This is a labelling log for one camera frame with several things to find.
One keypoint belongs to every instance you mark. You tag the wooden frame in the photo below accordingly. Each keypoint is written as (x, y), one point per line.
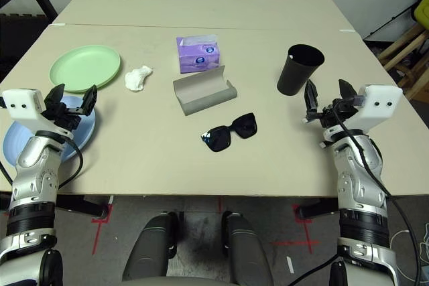
(403, 45)

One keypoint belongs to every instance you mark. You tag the grey right robot leg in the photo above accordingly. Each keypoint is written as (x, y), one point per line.
(248, 246)

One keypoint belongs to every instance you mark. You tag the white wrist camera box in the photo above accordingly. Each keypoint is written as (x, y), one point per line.
(382, 102)
(20, 105)

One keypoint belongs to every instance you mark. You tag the black sunglasses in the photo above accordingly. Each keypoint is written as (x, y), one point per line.
(218, 138)

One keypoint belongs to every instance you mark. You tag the black table foot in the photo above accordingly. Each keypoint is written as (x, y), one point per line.
(318, 210)
(87, 207)

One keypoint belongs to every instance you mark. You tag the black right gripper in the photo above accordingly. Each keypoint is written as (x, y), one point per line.
(338, 112)

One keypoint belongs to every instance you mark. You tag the grey left robot leg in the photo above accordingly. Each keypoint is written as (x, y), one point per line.
(151, 242)

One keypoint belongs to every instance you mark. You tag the white tissue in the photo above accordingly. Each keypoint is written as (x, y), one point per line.
(137, 78)

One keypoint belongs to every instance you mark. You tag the yellow-green object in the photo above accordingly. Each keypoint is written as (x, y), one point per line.
(423, 8)

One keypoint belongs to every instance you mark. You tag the green plastic plate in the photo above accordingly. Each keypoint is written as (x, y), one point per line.
(83, 65)

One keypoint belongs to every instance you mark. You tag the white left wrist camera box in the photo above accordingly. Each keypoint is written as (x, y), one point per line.
(20, 105)

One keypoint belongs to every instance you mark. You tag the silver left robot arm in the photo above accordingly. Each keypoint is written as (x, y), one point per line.
(30, 165)

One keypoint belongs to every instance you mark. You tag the grey glasses case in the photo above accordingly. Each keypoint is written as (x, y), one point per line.
(201, 95)

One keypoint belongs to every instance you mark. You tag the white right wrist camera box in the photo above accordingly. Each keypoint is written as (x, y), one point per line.
(382, 102)

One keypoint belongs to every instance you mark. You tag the white floor tape strip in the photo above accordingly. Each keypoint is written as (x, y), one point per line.
(290, 264)

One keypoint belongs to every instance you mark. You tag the blue plastic plate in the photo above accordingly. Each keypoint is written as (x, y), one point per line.
(83, 132)

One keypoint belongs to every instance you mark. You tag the red floor tape cross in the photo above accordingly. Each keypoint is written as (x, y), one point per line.
(306, 235)

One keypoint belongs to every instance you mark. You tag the red floor tape mark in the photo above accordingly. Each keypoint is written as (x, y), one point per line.
(97, 239)

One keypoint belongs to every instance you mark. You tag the purple tissue pack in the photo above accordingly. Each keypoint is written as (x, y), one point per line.
(197, 61)

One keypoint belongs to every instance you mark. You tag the black plastic cup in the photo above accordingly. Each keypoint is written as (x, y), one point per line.
(295, 75)

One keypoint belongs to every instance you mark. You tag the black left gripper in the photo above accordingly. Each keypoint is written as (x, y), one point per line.
(65, 117)

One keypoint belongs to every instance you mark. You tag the grey robot leg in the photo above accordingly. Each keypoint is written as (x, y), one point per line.
(248, 246)
(151, 242)

